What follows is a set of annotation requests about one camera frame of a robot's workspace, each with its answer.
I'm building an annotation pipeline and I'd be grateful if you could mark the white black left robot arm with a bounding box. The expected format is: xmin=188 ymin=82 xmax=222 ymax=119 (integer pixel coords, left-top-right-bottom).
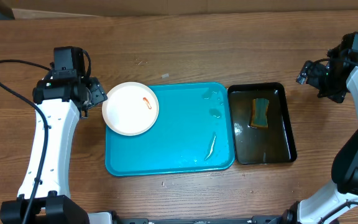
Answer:
xmin=0 ymin=46 xmax=112 ymax=223

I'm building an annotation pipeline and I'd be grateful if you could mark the pink plate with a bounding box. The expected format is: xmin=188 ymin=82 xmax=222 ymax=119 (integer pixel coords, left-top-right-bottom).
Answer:
xmin=102 ymin=82 xmax=159 ymax=136

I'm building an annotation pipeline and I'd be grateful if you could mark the brown cardboard panel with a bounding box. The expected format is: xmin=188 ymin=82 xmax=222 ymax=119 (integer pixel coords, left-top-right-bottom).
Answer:
xmin=0 ymin=0 xmax=358 ymax=16

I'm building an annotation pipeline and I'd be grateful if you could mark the yellow green sponge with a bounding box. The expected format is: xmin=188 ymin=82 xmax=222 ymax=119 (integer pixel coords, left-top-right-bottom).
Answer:
xmin=250 ymin=98 xmax=269 ymax=128

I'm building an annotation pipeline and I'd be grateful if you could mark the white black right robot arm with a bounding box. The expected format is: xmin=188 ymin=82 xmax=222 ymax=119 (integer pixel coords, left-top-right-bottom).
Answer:
xmin=272 ymin=32 xmax=358 ymax=223

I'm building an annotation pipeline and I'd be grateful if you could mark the teal plastic tray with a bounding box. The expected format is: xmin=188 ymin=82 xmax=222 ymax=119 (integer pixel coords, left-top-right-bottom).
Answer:
xmin=105 ymin=82 xmax=235 ymax=177

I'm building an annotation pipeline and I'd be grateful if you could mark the black water tray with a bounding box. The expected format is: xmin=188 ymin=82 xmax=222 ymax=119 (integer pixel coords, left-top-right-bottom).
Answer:
xmin=227 ymin=82 xmax=297 ymax=165

